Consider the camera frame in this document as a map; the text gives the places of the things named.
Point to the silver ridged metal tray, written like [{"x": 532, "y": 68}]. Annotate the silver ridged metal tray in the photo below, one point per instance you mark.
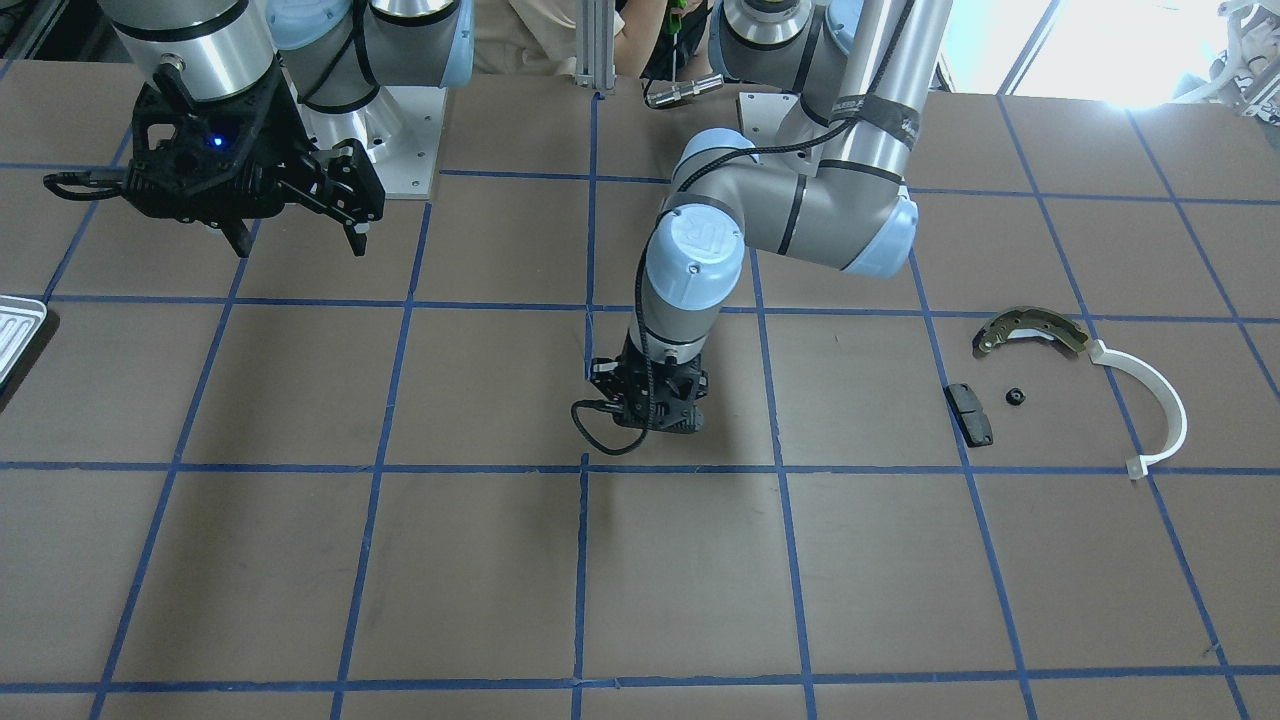
[{"x": 21, "y": 320}]

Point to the aluminium frame post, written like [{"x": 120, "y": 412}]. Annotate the aluminium frame post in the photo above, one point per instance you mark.
[{"x": 594, "y": 55}]

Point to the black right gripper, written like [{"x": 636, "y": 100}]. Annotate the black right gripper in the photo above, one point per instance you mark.
[{"x": 283, "y": 140}]

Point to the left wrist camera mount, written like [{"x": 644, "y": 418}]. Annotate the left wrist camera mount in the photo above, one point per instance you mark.
[{"x": 621, "y": 400}]

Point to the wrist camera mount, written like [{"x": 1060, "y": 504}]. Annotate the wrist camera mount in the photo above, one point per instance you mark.
[
  {"x": 190, "y": 160},
  {"x": 621, "y": 400}
]

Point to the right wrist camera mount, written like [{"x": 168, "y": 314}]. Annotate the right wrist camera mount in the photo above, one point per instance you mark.
[{"x": 190, "y": 160}]

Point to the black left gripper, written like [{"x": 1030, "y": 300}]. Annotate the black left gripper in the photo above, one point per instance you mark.
[{"x": 607, "y": 380}]

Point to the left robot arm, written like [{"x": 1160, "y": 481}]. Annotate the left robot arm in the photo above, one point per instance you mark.
[{"x": 693, "y": 257}]

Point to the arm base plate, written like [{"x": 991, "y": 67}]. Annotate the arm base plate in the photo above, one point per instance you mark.
[
  {"x": 401, "y": 129},
  {"x": 780, "y": 115}
]

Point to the olive brake shoe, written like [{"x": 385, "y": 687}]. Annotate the olive brake shoe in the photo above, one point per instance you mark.
[{"x": 1029, "y": 323}]

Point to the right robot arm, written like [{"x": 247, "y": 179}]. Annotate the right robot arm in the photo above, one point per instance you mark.
[{"x": 335, "y": 55}]

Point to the grey brake pad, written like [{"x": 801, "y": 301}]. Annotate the grey brake pad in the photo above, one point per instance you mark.
[{"x": 970, "y": 416}]

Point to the white curved plastic part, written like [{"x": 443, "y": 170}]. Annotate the white curved plastic part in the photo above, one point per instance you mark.
[{"x": 1165, "y": 394}]

